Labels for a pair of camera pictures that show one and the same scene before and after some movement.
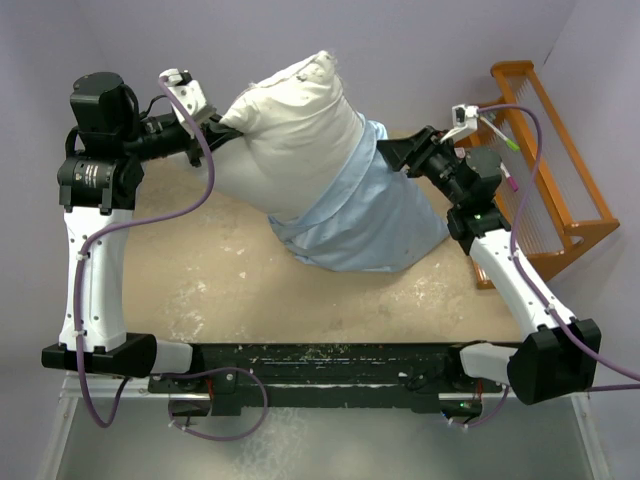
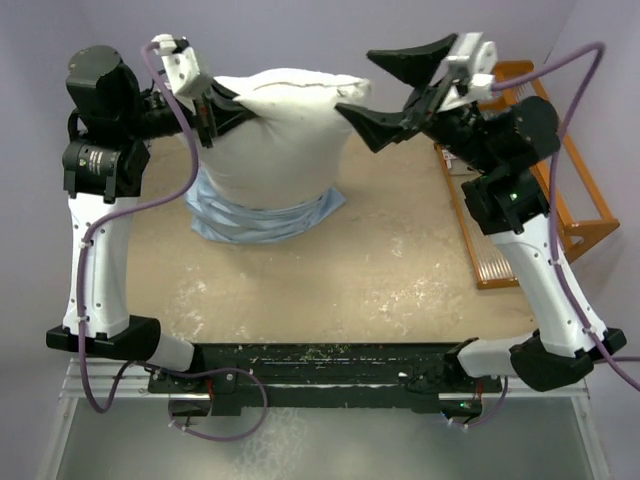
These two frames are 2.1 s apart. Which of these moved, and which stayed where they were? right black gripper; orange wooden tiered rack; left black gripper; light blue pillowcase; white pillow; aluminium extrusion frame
Moved: left black gripper; light blue pillowcase; right black gripper; white pillow
Stayed: orange wooden tiered rack; aluminium extrusion frame
